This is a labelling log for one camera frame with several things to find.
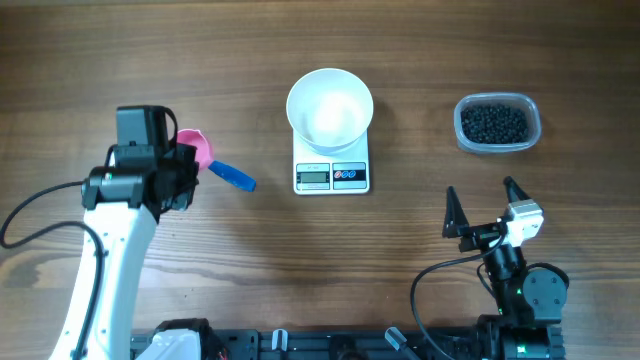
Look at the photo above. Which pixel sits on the white digital kitchen scale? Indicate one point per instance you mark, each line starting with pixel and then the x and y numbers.
pixel 342 172

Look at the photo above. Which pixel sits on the black aluminium base frame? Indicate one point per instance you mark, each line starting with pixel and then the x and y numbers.
pixel 350 345

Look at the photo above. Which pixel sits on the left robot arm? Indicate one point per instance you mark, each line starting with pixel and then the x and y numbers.
pixel 99 320

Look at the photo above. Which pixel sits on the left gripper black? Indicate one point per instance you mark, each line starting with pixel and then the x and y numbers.
pixel 186 154

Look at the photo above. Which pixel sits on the clear plastic container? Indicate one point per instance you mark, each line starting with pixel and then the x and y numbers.
pixel 516 100

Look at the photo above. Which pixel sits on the black beans in container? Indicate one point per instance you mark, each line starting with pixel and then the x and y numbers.
pixel 494 124

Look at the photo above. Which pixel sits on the pink scoop blue handle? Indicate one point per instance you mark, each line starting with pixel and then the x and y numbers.
pixel 205 158

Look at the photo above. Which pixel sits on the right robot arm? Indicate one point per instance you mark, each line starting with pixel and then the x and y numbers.
pixel 529 297

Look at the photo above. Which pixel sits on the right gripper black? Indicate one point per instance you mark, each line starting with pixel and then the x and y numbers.
pixel 456 225

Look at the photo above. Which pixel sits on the white bowl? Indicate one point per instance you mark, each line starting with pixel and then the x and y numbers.
pixel 329 109

